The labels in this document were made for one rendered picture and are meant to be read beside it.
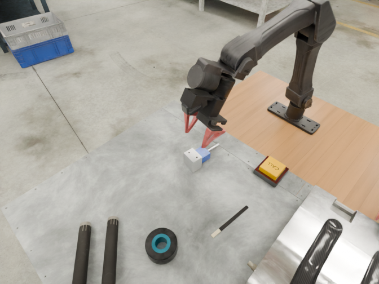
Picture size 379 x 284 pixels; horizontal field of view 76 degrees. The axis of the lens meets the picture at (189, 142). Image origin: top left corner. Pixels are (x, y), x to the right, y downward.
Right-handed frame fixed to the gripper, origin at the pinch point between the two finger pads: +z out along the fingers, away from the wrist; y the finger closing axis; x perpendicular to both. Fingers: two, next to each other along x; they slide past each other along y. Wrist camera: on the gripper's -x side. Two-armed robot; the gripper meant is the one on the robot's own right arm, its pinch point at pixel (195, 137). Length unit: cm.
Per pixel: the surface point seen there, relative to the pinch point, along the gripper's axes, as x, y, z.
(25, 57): 23, -267, 81
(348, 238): 10.4, 43.5, -1.8
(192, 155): 2.5, 0.2, 6.9
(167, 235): -14.0, 15.4, 18.7
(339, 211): 17.7, 38.8, -2.9
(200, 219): -3.2, 16.2, 16.5
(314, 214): 9.5, 35.5, -1.3
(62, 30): 55, -268, 43
